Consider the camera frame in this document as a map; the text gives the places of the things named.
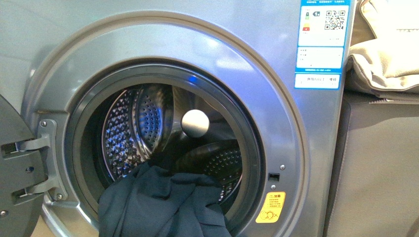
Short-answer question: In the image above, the dark navy mesh garment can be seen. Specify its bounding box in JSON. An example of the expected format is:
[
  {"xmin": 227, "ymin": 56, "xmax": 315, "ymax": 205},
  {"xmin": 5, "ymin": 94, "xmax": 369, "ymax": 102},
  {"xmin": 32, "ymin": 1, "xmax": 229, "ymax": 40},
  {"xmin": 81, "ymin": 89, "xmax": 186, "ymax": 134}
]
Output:
[{"xmin": 98, "ymin": 163, "xmax": 230, "ymax": 237}]

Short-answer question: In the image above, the silver front-load washing machine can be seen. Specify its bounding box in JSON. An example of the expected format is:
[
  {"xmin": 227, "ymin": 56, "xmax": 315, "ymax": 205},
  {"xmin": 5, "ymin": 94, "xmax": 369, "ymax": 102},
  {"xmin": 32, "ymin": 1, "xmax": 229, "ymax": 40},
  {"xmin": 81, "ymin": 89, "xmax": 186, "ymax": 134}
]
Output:
[{"xmin": 0, "ymin": 0, "xmax": 356, "ymax": 237}]

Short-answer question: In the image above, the washing machine glass door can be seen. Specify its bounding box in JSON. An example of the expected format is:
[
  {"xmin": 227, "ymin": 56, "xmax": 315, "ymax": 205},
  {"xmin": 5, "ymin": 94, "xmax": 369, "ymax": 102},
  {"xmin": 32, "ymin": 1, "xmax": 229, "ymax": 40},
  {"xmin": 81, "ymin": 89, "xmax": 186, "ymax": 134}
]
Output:
[{"xmin": 0, "ymin": 97, "xmax": 50, "ymax": 237}]

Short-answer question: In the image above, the stainless steel washer drum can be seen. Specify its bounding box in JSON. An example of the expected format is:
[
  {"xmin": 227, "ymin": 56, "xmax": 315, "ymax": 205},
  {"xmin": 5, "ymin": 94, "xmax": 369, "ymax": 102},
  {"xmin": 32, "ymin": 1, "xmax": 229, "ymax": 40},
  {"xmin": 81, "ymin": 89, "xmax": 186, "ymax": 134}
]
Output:
[{"xmin": 97, "ymin": 83, "xmax": 243, "ymax": 209}]

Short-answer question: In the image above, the orange warning sticker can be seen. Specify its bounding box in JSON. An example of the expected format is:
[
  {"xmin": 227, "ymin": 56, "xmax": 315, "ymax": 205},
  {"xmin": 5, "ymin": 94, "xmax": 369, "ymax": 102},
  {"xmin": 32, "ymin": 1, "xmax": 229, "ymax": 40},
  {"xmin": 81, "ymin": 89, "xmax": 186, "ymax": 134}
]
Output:
[{"xmin": 255, "ymin": 191, "xmax": 286, "ymax": 224}]

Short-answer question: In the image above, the blue white energy label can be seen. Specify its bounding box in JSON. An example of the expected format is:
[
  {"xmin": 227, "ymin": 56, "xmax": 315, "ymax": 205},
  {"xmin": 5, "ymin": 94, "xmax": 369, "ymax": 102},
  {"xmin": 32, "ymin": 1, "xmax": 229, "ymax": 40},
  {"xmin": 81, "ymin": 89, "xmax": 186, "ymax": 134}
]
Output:
[{"xmin": 294, "ymin": 0, "xmax": 351, "ymax": 89}]

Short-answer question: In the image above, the grey sofa side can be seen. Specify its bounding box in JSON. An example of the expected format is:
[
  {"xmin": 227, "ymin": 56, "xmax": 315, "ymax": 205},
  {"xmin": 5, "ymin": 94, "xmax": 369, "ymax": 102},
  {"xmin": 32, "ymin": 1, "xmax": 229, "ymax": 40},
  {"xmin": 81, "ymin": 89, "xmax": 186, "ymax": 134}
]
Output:
[{"xmin": 323, "ymin": 92, "xmax": 419, "ymax": 237}]

